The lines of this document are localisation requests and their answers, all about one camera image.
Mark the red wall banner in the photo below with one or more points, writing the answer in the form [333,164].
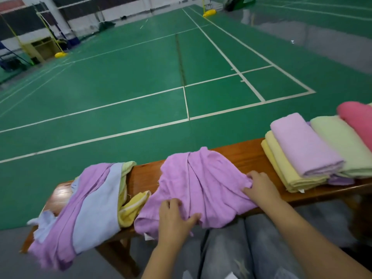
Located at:
[11,4]

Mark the person's right forearm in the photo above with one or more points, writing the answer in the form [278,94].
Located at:
[319,247]

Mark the brown wooden bench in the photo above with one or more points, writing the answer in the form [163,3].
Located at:
[244,154]

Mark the person's grey trousers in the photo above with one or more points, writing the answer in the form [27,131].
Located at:
[250,250]

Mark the light green striped towel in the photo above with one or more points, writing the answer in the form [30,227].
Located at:
[346,142]

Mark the light pink towel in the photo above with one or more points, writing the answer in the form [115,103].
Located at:
[305,142]

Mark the yellow green towel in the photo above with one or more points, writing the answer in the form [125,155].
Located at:
[125,180]

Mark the blue umpire chair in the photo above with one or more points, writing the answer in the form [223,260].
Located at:
[11,58]

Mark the yellow white striped cloth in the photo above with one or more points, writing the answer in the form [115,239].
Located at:
[135,207]

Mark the yellow wooden stand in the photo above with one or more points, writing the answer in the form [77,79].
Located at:
[42,48]

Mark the person's left hand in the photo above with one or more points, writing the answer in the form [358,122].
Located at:
[174,223]

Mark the purple towel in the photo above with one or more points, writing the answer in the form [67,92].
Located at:
[75,212]
[342,180]
[203,183]

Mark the pale yellow towel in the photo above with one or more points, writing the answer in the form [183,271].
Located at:
[272,168]
[285,168]

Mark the person's right hand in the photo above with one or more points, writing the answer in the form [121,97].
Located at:
[264,191]

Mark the black sports bag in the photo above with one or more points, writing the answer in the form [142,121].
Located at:
[238,2]

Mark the white blue towel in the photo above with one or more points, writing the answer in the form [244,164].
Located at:
[99,212]

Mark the hot pink towel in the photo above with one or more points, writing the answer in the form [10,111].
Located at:
[359,119]

